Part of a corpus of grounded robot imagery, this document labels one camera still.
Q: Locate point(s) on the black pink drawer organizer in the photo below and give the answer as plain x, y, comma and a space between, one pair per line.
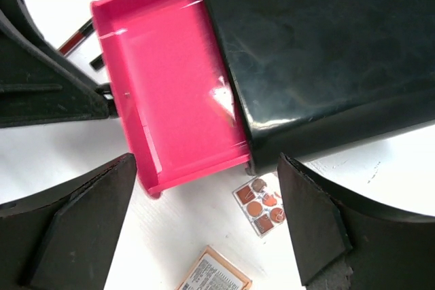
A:
205, 85

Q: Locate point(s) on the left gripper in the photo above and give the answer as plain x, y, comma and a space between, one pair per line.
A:
38, 84

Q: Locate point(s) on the clear eyeshadow palette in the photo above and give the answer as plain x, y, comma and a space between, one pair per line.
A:
261, 203

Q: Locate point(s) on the peach compact with label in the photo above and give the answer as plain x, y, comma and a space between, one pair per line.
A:
212, 271

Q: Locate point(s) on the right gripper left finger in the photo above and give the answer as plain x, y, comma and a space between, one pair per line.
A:
65, 237

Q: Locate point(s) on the red lip gloss upright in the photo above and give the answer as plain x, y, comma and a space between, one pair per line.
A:
97, 63

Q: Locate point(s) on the red lip gloss tube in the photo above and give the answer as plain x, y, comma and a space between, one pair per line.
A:
77, 38

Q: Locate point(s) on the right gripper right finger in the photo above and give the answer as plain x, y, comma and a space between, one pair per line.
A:
344, 240

